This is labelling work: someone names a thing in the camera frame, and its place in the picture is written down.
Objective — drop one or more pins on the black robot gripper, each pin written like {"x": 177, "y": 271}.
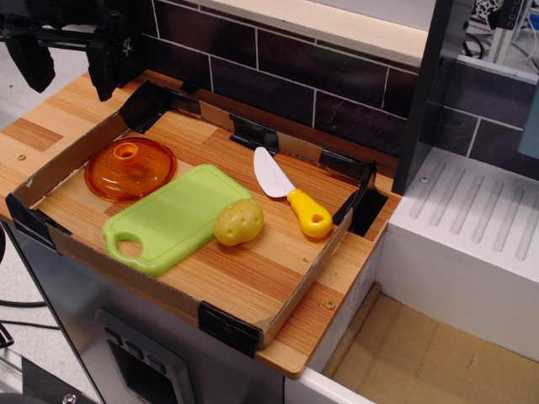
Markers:
{"x": 103, "y": 26}

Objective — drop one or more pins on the white knife with yellow handle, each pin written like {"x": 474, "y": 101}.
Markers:
{"x": 314, "y": 220}

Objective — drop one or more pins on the green plastic cutting board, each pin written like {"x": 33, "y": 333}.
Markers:
{"x": 164, "y": 228}

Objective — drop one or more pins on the cardboard fence with black tape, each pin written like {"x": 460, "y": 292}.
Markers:
{"x": 290, "y": 287}

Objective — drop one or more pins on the orange transparent pot lid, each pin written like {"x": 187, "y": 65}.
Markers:
{"x": 130, "y": 169}

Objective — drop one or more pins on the yellow toy potato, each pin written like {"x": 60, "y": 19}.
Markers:
{"x": 239, "y": 222}

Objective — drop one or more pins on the silver toy oven front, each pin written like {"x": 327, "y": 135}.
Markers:
{"x": 134, "y": 351}

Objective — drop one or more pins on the white toy sink drainboard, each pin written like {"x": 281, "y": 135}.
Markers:
{"x": 462, "y": 247}

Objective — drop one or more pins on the dark grey vertical post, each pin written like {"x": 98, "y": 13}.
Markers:
{"x": 443, "y": 45}

